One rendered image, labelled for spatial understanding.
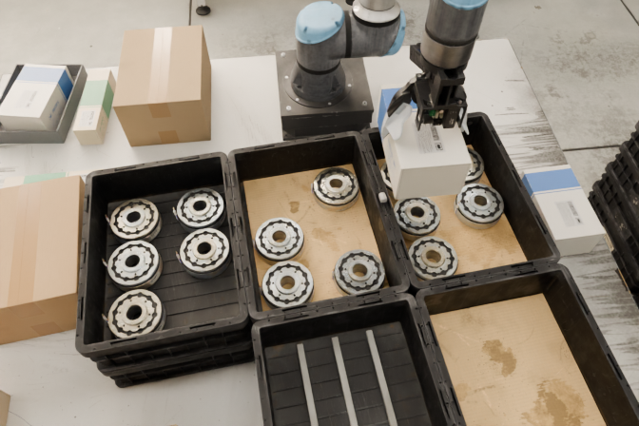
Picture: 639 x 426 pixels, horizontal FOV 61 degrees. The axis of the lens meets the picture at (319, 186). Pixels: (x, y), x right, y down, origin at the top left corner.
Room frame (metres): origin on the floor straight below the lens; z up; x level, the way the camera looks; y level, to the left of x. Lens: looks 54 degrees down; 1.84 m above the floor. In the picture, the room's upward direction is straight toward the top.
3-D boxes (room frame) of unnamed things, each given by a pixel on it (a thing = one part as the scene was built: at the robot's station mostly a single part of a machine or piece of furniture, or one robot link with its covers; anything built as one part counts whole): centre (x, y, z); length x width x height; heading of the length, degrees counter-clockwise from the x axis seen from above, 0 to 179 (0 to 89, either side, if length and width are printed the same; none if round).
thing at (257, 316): (0.58, 0.02, 0.92); 0.40 x 0.30 x 0.02; 12
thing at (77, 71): (1.10, 0.81, 0.73); 0.27 x 0.20 x 0.05; 0
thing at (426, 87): (0.62, -0.19, 1.25); 0.09 x 0.08 x 0.12; 6
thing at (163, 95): (1.11, 0.43, 0.78); 0.30 x 0.22 x 0.16; 6
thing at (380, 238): (0.58, 0.02, 0.87); 0.40 x 0.30 x 0.11; 12
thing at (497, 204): (0.66, -0.35, 0.86); 0.10 x 0.10 x 0.01
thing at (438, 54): (0.62, -0.19, 1.33); 0.08 x 0.08 x 0.05
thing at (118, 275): (0.51, 0.38, 0.86); 0.10 x 0.10 x 0.01
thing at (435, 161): (0.65, -0.18, 1.09); 0.20 x 0.12 x 0.09; 6
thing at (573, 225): (0.71, -0.57, 0.75); 0.20 x 0.12 x 0.09; 9
